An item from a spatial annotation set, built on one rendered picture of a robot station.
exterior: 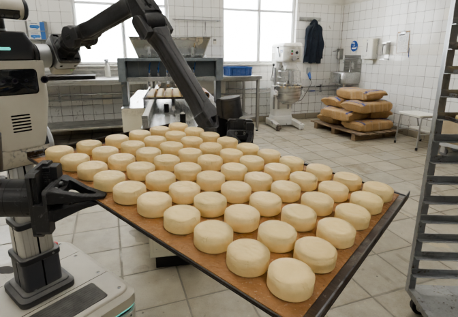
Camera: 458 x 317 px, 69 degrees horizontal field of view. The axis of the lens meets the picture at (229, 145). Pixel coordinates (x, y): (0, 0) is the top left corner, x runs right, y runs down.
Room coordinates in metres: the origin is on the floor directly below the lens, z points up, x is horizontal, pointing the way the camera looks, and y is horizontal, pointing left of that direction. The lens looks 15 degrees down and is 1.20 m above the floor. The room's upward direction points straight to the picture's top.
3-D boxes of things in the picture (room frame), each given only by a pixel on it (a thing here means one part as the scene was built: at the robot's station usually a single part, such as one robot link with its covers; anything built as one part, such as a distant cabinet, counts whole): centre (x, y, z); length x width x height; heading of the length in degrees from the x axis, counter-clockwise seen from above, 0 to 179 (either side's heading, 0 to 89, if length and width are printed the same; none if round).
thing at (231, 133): (0.81, -0.03, 0.97); 0.09 x 0.07 x 0.07; 6
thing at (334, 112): (5.23, -1.80, 0.32); 0.72 x 0.42 x 0.17; 24
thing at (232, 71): (5.59, -0.14, 0.95); 0.40 x 0.30 x 0.14; 112
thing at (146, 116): (2.62, 0.59, 0.87); 2.01 x 0.03 x 0.07; 10
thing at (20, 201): (0.47, 0.31, 0.99); 0.07 x 0.07 x 0.10; 6
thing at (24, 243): (1.20, 0.79, 0.38); 0.13 x 0.13 x 0.40; 51
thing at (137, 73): (2.53, 0.42, 1.01); 0.72 x 0.33 x 0.34; 100
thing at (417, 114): (4.43, -2.60, 0.23); 0.45 x 0.45 x 0.46; 11
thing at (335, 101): (5.55, -1.94, 0.47); 0.72 x 0.42 x 0.17; 110
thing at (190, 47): (2.53, 0.42, 1.25); 0.56 x 0.29 x 0.14; 100
